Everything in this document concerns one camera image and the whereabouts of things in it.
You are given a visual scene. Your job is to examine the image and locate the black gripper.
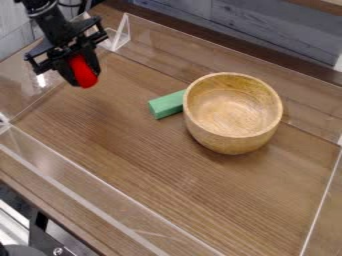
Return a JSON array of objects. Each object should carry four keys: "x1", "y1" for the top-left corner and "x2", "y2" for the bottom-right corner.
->
[{"x1": 24, "y1": 9, "x2": 106, "y2": 87}]

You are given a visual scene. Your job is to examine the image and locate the red plush strawberry toy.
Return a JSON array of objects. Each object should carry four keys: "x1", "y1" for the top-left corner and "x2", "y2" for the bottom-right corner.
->
[{"x1": 68, "y1": 55, "x2": 98, "y2": 89}]

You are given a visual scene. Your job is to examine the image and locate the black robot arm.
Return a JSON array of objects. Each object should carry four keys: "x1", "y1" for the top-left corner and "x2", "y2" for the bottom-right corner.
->
[{"x1": 13, "y1": 0, "x2": 108, "y2": 88}]

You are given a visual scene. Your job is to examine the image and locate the green foam block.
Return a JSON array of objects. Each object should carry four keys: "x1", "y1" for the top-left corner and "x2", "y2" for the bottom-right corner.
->
[{"x1": 148, "y1": 90, "x2": 184, "y2": 120}]

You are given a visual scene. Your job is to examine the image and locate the wooden bowl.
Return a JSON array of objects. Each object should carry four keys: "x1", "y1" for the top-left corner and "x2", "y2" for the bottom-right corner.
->
[{"x1": 183, "y1": 72, "x2": 283, "y2": 155}]

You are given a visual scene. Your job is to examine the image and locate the clear acrylic corner bracket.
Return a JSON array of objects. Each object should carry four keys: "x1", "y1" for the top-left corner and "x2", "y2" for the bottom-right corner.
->
[{"x1": 98, "y1": 14, "x2": 131, "y2": 52}]

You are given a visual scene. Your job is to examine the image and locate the black metal table bracket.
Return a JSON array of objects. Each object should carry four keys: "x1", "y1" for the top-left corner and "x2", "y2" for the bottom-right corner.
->
[{"x1": 28, "y1": 211, "x2": 76, "y2": 256}]

